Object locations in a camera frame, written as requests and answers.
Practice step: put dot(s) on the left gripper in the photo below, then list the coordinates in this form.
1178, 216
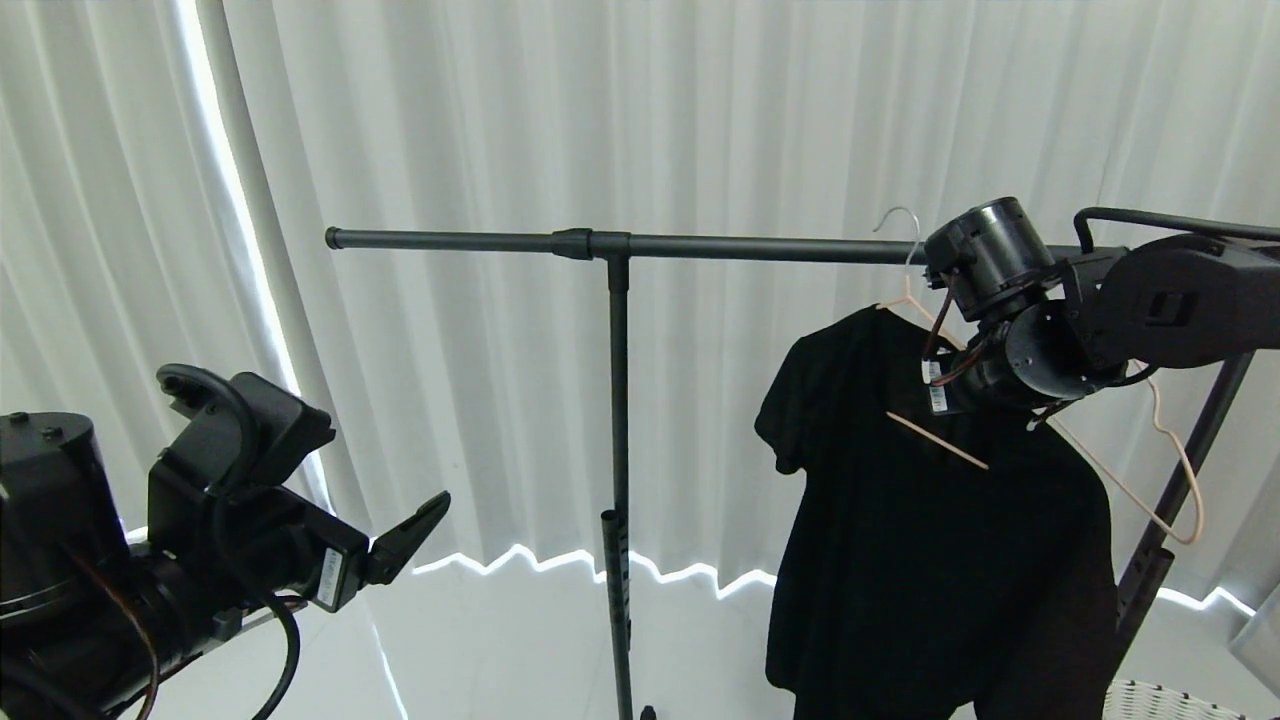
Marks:
310, 535

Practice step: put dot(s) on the black short-sleeved shirt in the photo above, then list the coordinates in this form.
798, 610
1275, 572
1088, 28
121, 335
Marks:
920, 580

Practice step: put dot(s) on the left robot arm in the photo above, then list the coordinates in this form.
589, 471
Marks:
50, 500

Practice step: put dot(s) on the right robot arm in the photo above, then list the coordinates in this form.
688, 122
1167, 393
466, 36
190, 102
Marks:
1180, 300

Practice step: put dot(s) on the black clothes rack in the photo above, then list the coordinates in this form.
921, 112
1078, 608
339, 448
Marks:
620, 400

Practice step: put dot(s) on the white laundry basket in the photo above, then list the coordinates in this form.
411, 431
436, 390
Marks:
1170, 700

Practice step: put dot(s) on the white curtain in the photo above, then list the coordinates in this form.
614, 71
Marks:
450, 120

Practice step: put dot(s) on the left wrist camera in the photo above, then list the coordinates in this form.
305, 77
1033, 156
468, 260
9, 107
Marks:
260, 430

